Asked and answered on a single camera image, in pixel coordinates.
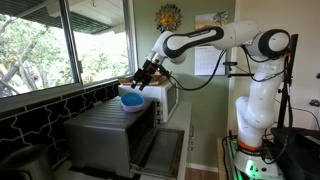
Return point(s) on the black equipment box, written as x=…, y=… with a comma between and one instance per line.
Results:
x=296, y=153

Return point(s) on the black camera stand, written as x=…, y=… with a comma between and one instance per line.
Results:
x=283, y=106

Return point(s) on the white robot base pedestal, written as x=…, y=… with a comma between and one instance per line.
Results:
x=256, y=166

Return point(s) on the wooden serving tray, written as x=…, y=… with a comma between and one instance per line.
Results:
x=125, y=80

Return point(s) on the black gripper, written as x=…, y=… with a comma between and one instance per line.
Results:
x=149, y=70

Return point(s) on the silver toaster oven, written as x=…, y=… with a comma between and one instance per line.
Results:
x=100, y=136

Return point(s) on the sun wall decoration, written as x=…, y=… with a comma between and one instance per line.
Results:
x=168, y=18

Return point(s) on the metal door knob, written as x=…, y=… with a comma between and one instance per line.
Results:
x=314, y=102

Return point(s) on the landscape wall calendar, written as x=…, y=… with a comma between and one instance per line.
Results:
x=206, y=61

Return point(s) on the white microwave oven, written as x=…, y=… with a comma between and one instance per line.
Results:
x=166, y=100

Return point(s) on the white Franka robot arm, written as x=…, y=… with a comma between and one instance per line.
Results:
x=256, y=110

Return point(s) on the glass toaster oven door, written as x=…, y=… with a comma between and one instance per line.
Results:
x=165, y=153

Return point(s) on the blue bowl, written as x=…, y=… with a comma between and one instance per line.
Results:
x=132, y=98

